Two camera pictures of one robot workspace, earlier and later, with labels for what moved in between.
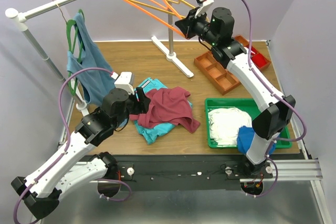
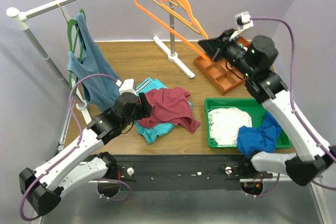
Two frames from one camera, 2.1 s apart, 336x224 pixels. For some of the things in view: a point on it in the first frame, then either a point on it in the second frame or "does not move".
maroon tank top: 168,105 does not move
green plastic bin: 249,104 does not move
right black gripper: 186,25 -> 215,47
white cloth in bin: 224,123 does not move
